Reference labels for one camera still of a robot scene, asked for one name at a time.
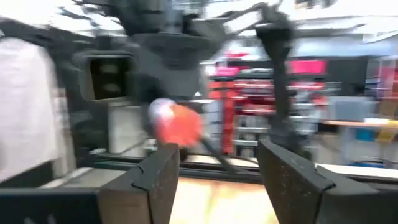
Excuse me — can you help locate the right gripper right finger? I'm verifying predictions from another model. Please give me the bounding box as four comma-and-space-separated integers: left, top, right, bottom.
257, 139, 398, 224

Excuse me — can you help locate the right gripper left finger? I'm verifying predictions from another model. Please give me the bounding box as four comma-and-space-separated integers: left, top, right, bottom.
0, 142, 181, 224

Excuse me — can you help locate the red storage rack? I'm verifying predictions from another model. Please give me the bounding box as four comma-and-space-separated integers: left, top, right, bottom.
208, 49, 329, 156

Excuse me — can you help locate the wooden workbench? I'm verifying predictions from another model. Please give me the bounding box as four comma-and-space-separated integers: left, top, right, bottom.
323, 117, 398, 166

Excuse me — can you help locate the black metal table frame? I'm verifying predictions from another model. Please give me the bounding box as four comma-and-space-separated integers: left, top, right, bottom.
74, 149, 398, 186

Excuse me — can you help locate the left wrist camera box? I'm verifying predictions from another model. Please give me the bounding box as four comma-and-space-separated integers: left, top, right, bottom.
73, 51, 137, 105

